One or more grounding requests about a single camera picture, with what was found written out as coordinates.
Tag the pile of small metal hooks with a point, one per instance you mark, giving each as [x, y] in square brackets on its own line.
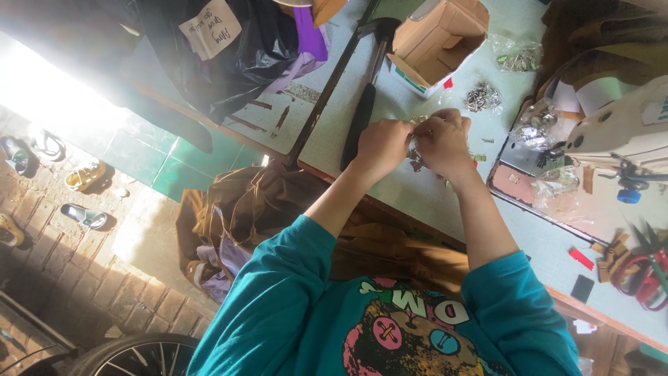
[482, 97]

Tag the brown cloth heap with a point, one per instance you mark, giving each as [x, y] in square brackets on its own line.
[600, 31]

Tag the clear bag of silver buckles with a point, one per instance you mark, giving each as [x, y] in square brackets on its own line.
[536, 125]

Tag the dark sandal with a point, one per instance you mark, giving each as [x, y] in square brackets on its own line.
[15, 156]

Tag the person's left fingers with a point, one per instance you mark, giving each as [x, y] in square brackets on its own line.
[401, 133]

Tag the person's right fingers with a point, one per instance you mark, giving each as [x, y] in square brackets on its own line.
[446, 119]

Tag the person's teal printed shirt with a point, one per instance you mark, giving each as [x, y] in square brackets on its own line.
[313, 313]

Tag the small black rectangular piece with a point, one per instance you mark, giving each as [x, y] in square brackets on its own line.
[582, 289]

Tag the yellow shoe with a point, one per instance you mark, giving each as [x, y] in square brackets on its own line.
[10, 230]

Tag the black plastic bag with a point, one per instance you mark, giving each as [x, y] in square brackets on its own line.
[229, 68]

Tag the small red scrap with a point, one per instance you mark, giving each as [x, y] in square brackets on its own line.
[448, 83]

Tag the person's right hand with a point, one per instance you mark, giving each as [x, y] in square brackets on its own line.
[448, 149]

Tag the grey slide sandal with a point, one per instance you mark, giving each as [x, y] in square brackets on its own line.
[83, 216]

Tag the hammer with black grip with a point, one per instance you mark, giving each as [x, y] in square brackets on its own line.
[365, 99]

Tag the small red tag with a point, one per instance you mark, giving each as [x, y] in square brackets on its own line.
[581, 259]

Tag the yellow sandal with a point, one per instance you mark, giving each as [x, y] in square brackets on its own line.
[84, 176]

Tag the cream sewing machine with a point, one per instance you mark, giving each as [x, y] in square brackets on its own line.
[616, 130]

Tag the person's left hand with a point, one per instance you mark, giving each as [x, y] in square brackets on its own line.
[380, 149]

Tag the brown fabric scraps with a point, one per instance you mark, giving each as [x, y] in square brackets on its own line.
[611, 256]

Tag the clear bag of green-tinted metal clips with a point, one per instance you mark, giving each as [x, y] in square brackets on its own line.
[517, 56]

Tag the empty clear plastic bag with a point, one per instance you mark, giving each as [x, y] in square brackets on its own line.
[556, 190]

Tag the open cardboard box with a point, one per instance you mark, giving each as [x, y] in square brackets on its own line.
[436, 44]

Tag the paper label with handwriting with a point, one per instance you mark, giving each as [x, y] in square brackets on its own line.
[211, 29]

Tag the small green metal piece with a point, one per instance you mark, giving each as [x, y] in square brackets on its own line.
[478, 157]

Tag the heap of brown fabric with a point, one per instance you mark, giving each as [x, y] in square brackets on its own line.
[250, 214]

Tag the purple cloth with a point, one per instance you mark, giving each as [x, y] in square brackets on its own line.
[308, 44]

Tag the black spoked wheel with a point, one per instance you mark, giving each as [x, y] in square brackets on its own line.
[133, 358]

